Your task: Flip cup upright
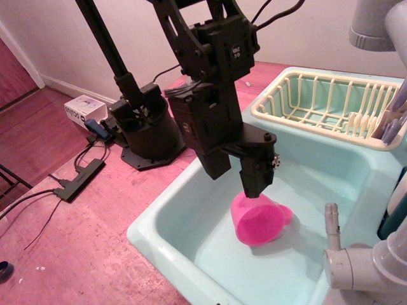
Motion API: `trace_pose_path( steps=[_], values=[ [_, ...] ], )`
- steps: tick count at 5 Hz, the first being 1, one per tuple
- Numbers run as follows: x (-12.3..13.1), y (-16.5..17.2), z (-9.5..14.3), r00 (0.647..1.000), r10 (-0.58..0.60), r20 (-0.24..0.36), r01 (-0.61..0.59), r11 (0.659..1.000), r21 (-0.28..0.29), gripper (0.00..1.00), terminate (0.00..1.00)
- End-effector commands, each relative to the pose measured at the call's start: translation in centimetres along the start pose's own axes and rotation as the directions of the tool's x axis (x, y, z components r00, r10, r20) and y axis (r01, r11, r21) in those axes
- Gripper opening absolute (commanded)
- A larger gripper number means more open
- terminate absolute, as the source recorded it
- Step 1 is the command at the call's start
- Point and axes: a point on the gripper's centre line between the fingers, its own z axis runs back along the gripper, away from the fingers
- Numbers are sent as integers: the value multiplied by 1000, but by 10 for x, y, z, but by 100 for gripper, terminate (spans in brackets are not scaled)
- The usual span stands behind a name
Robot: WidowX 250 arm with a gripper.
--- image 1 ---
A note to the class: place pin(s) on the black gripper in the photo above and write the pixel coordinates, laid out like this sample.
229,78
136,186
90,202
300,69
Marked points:
209,119

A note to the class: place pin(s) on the pink plastic cup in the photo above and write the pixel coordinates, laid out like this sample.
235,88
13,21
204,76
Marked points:
258,220

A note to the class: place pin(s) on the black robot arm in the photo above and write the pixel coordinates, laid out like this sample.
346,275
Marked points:
220,50

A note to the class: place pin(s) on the teal toy sink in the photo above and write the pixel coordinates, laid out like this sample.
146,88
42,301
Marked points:
188,235

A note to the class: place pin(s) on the cream dish rack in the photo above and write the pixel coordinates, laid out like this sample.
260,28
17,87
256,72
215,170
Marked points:
353,108

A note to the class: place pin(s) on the blue clamp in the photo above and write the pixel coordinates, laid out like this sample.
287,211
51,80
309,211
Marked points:
95,128

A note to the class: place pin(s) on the lavender utensils in rack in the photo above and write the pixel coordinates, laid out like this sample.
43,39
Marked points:
392,128

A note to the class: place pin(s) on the teal and white bottle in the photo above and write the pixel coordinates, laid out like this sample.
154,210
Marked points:
395,212

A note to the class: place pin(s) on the white cardboard box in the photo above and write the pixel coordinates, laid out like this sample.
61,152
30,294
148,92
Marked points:
83,108

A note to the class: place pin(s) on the black USB hub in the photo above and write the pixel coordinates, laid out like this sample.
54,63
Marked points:
71,188

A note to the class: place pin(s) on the black tape roll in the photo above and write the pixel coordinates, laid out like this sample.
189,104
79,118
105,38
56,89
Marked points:
6,272

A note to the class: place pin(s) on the black metal chair frame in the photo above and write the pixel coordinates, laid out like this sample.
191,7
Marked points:
12,180

